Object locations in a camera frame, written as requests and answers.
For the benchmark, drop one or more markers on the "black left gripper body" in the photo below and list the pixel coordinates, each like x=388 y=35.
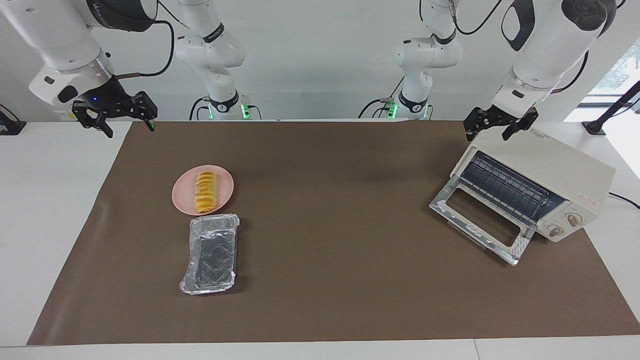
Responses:
x=501 y=117

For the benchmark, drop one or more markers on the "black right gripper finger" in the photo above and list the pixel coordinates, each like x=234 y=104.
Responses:
x=90 y=117
x=149 y=110

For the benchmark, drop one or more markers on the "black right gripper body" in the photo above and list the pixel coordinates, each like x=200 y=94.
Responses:
x=110 y=102

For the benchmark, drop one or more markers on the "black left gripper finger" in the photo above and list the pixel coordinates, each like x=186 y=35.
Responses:
x=525 y=122
x=477 y=120

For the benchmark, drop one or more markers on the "yellow sliced food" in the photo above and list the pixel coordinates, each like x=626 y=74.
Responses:
x=205 y=192

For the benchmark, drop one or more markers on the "silver foil tray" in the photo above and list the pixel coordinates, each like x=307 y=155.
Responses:
x=212 y=255

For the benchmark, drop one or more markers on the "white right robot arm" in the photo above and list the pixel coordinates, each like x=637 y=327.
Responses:
x=65 y=45

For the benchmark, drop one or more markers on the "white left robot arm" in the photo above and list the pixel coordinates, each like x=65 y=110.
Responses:
x=545 y=45

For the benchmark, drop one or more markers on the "beige toaster oven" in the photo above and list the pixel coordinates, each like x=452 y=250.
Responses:
x=565 y=165

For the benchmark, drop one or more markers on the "metal oven rack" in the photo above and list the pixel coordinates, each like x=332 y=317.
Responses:
x=505 y=185

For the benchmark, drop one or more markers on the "glass oven door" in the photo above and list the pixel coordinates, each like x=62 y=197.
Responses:
x=450 y=210

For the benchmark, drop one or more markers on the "beige oven knob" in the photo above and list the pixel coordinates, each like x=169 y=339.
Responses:
x=556 y=230
x=573 y=219

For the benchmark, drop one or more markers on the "black table clamp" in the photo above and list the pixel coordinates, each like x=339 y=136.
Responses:
x=10 y=125

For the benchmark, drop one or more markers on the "pink round plate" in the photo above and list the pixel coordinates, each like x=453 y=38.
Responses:
x=182 y=195

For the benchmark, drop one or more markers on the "bright window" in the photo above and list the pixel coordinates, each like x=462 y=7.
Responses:
x=620 y=70

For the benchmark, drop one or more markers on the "brown table mat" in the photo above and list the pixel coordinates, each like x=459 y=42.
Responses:
x=325 y=250

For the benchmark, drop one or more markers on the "white wall socket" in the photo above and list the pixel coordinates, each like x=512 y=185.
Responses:
x=64 y=116

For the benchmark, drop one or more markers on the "black camera stand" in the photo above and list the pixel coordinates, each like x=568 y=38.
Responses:
x=612 y=110

